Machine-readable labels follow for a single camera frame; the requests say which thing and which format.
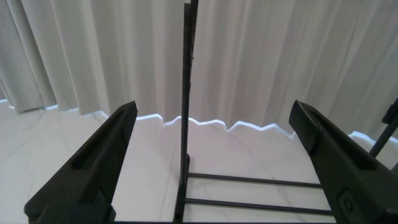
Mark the white curtain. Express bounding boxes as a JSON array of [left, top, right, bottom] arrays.
[[0, 0, 398, 141]]

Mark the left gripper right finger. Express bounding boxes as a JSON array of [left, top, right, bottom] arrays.
[[288, 100, 398, 224]]

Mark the black clothes rack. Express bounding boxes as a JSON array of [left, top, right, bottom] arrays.
[[173, 0, 398, 223]]

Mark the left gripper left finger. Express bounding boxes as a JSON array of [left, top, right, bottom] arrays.
[[24, 100, 139, 224]]

